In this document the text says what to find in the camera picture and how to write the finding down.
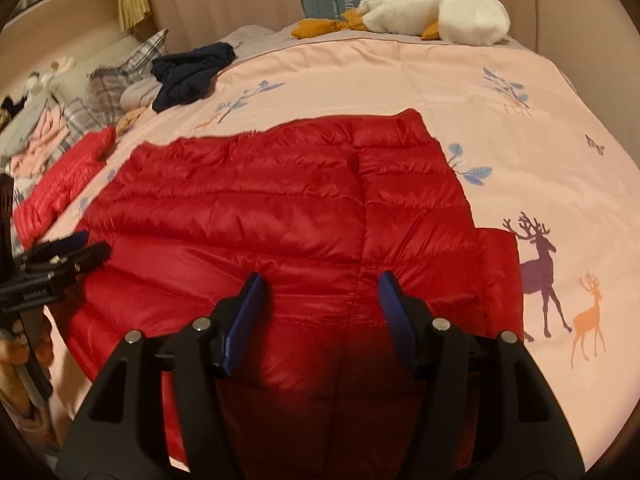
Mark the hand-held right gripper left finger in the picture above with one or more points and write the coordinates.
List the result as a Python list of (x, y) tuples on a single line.
[(242, 325)]

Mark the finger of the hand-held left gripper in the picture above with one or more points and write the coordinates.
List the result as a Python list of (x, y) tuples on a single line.
[(65, 246), (75, 260)]

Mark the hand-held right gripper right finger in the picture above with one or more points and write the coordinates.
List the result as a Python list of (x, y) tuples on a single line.
[(400, 325)]

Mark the red down jacket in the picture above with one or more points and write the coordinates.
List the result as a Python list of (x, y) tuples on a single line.
[(280, 210)]

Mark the person's left forearm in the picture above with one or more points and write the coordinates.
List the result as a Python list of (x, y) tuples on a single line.
[(25, 410)]

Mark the navy dark clothes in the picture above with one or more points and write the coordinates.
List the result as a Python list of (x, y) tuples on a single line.
[(190, 75)]

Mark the person's left hand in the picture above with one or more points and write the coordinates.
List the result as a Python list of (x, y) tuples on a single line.
[(12, 350)]

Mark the coral pink down jacket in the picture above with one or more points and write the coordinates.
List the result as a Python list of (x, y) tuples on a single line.
[(55, 180)]

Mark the pale pink garment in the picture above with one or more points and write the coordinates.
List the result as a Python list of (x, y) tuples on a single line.
[(45, 137)]

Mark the grey garment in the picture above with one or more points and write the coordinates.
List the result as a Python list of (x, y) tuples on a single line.
[(22, 127)]

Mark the small orange cloth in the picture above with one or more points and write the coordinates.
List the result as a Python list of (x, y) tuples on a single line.
[(130, 122)]

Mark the black plush toy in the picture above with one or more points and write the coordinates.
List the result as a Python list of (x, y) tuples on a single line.
[(11, 105)]

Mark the grey cloth lump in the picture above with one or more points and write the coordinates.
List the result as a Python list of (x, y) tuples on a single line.
[(140, 94)]

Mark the beige plush toy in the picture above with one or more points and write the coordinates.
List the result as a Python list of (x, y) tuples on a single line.
[(62, 64)]

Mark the pink deer printed blanket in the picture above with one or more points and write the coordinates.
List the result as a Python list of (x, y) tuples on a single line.
[(500, 160)]

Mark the large plaid pillow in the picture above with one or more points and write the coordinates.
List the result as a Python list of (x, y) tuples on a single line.
[(145, 55)]

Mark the grey bed sheet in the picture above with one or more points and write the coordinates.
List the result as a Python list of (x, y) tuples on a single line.
[(260, 35)]

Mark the white goose plush toy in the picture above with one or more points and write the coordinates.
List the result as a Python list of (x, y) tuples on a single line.
[(440, 10)]

